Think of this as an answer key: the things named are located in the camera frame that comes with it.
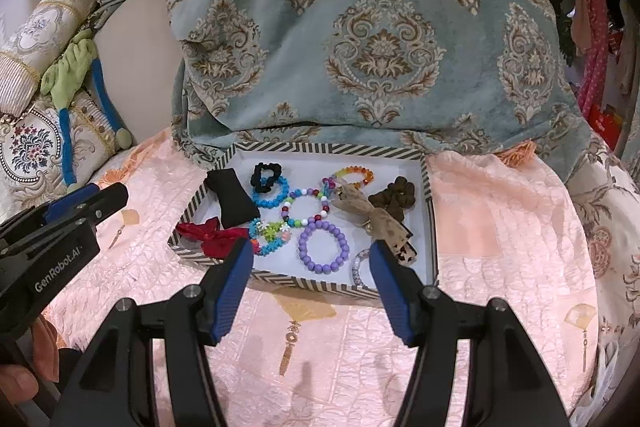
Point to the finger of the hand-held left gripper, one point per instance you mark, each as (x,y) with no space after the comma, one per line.
(75,199)
(107,202)

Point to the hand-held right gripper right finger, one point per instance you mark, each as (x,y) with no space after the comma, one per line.
(392,292)

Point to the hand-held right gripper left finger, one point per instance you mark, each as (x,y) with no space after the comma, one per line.
(232,292)

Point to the black fabric hair bow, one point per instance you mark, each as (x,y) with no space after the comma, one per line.
(232,202)

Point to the black hair scrunchie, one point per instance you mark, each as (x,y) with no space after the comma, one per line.
(256,177)

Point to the striped cardboard box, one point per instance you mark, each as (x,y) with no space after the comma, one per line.
(300,162)

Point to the person's left hand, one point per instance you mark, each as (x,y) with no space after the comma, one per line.
(15,384)

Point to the red velvet hair bow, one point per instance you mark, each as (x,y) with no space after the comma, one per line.
(215,239)

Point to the embroidered floral cushion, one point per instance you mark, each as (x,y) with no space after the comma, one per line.
(35,152)

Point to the brown hair scrunchie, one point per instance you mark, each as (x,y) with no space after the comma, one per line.
(395,199)

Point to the beige leopard print hair bow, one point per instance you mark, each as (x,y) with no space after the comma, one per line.
(360,204)

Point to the pink quilted bedspread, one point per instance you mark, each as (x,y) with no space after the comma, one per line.
(500,232)

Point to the green and blue plush toy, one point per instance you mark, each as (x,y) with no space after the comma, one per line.
(70,67)

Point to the beige bolster pillow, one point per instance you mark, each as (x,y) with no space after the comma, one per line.
(35,37)

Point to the beige floral bed cover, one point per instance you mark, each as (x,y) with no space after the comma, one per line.
(610,232)

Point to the red box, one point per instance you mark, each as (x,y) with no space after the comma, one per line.
(605,119)

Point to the pink dotted hanging garment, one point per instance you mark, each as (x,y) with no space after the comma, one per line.
(597,32)

